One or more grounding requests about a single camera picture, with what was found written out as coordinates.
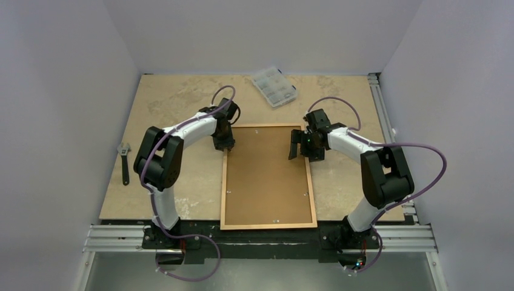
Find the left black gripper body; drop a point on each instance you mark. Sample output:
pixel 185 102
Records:
pixel 222 140

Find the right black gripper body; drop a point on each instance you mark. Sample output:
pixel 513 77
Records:
pixel 299 143

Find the clear plastic organizer box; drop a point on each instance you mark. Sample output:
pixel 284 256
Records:
pixel 276 89

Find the wooden picture frame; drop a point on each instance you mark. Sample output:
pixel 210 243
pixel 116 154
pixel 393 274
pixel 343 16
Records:
pixel 267 227

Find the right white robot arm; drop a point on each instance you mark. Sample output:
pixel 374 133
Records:
pixel 385 173

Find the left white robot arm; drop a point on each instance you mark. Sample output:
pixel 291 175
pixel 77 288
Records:
pixel 159 159

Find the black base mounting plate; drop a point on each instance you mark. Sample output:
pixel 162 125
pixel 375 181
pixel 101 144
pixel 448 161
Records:
pixel 329 242

